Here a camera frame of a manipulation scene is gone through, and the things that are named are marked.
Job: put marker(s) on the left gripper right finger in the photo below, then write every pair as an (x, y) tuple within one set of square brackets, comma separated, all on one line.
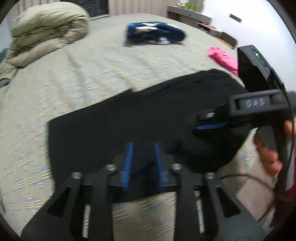
[(164, 162)]

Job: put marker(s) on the person's right hand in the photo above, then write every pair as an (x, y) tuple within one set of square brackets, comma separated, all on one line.
[(269, 157)]

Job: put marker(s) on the beige curtain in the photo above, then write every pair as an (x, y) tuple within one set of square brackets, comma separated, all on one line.
[(154, 7)]

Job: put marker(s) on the wooden chair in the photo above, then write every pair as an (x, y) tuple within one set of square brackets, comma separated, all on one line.
[(230, 41)]

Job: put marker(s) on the dark window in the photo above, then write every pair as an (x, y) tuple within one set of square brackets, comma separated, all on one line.
[(95, 8)]

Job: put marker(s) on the black pants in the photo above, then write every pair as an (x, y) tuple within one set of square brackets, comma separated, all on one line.
[(88, 139)]

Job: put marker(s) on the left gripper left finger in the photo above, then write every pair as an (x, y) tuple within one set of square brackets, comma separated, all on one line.
[(123, 163)]

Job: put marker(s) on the pink garment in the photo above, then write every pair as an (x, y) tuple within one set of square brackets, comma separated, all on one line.
[(224, 59)]

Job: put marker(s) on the folded olive duvet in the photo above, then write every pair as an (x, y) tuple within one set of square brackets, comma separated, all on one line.
[(42, 29)]

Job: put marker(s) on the grey wall desk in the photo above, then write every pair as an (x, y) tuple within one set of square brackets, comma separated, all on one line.
[(192, 18)]

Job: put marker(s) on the blue white garment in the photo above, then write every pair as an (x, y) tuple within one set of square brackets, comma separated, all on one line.
[(154, 32)]

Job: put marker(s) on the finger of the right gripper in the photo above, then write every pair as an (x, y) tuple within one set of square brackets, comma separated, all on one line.
[(223, 128), (218, 114)]

